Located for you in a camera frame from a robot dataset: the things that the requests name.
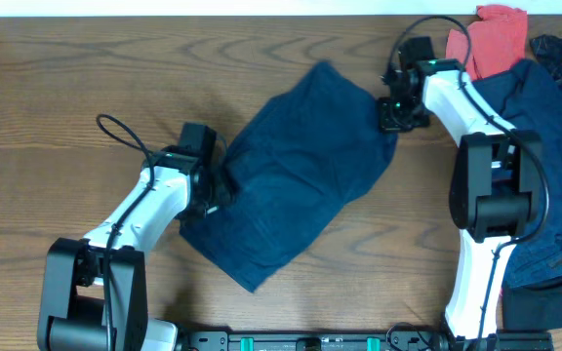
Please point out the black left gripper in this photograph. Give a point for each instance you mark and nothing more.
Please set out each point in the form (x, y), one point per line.
(218, 190)

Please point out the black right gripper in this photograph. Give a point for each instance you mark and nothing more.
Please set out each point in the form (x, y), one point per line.
(388, 125)

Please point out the navy blue shorts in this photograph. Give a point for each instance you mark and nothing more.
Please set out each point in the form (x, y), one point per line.
(303, 157)

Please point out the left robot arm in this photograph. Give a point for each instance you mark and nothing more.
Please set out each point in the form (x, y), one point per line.
(94, 294)

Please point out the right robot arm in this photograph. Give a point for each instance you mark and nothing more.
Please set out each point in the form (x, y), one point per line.
(498, 187)

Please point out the red cloth garment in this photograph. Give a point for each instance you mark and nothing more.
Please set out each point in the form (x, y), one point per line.
(498, 40)

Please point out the navy garment pile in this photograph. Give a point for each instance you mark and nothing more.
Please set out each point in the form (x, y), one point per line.
(529, 98)

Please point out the black patterned garment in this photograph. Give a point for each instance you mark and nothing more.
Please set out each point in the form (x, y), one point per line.
(547, 49)

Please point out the black garment bottom right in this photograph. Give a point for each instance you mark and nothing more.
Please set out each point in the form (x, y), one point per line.
(536, 307)

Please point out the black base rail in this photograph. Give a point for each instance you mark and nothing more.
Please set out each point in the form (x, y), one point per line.
(401, 337)

